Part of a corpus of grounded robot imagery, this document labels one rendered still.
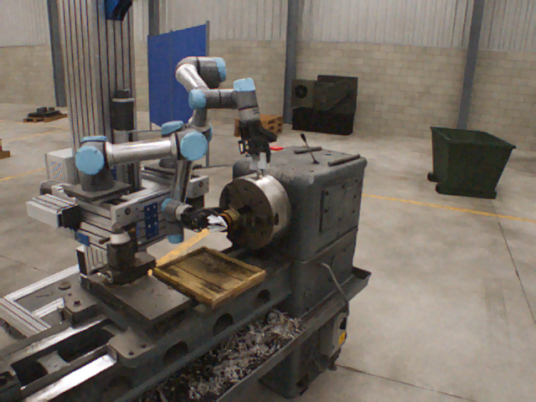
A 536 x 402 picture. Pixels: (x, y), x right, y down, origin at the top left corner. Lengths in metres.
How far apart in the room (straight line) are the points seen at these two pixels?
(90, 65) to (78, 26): 0.19
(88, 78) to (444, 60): 10.28
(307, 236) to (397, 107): 10.01
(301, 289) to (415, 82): 10.01
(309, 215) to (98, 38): 1.25
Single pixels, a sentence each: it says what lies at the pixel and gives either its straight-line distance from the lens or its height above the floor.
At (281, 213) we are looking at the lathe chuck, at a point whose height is 1.11.
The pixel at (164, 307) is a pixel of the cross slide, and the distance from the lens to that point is 1.33.
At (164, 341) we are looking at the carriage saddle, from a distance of 1.31.
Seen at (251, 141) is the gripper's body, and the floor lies 1.43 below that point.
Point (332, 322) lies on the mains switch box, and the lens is 2.25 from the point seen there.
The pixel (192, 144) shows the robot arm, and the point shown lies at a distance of 1.68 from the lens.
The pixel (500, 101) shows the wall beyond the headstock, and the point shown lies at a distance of 11.70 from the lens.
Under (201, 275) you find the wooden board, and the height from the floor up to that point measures 0.89.
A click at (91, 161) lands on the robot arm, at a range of 1.69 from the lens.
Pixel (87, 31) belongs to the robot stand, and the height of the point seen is 1.84.
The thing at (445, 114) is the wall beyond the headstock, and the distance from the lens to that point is 11.62.
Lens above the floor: 1.70
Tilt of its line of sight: 19 degrees down
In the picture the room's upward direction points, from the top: 2 degrees clockwise
